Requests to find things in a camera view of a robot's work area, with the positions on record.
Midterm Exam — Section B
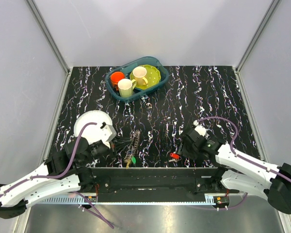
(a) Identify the yellow-green dotted plate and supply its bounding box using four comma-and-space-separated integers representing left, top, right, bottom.
129, 65, 161, 90

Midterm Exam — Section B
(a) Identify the green key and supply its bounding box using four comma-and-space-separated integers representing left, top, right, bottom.
131, 157, 136, 164

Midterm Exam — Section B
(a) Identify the white round plate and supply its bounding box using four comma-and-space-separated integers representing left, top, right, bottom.
74, 110, 112, 145

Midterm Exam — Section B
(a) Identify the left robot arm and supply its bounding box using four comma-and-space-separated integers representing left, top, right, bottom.
0, 137, 132, 219

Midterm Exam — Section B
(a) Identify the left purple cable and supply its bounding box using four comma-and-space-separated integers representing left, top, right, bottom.
0, 122, 114, 229

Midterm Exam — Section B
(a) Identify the metal keyring disc with rings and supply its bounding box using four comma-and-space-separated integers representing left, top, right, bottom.
124, 130, 141, 165

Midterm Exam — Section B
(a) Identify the orange mug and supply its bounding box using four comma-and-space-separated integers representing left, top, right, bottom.
110, 71, 125, 91

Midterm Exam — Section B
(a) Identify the black base bar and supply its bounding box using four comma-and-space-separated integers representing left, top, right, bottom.
81, 167, 227, 205

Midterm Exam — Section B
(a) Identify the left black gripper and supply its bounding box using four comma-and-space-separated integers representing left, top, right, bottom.
79, 135, 133, 166

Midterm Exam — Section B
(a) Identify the red key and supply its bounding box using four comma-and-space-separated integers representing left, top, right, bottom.
169, 153, 181, 162

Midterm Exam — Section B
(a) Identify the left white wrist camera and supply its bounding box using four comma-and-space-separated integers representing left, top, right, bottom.
98, 122, 116, 148

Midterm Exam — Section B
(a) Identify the teal plastic tray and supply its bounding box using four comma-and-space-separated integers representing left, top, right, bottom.
105, 56, 169, 103

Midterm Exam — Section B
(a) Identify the purple cable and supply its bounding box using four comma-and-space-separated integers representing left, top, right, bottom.
0, 122, 114, 229
196, 116, 291, 211

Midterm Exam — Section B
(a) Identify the cream mug on plate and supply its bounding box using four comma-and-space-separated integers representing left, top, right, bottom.
130, 66, 148, 86

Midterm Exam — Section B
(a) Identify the cream mug front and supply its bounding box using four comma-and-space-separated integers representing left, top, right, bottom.
117, 79, 137, 98

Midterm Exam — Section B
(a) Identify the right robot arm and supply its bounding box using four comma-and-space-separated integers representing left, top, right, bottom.
180, 126, 291, 214

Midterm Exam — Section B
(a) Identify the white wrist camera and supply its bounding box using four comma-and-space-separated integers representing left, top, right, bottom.
98, 122, 116, 148
193, 120, 207, 137

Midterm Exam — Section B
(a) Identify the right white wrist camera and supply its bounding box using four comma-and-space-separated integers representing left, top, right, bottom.
193, 120, 207, 137

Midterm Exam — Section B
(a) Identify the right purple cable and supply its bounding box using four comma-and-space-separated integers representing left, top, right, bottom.
196, 116, 291, 211

